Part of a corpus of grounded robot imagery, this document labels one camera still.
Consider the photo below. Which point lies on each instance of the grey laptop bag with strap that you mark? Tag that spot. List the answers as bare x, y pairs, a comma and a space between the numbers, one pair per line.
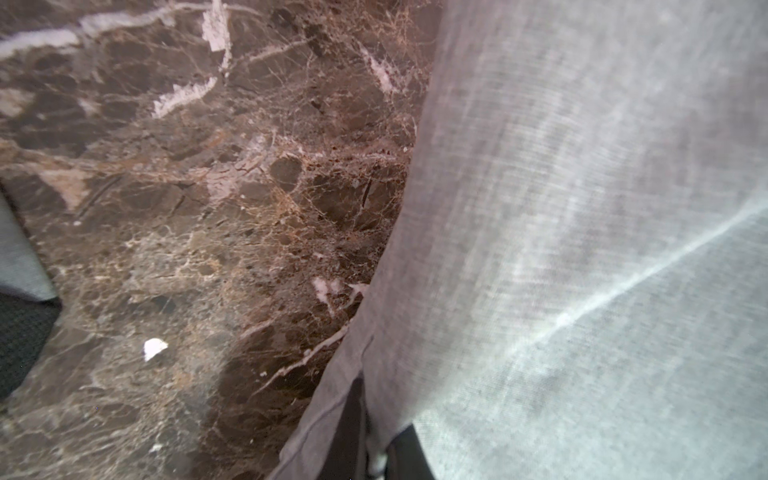
576, 285

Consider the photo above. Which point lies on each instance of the grey laptop sleeve top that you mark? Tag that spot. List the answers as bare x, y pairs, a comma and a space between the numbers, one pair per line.
30, 305

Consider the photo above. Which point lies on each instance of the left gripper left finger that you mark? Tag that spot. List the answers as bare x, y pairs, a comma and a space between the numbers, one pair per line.
347, 456

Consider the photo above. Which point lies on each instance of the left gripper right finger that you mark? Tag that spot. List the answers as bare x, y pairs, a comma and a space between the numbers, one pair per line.
406, 459

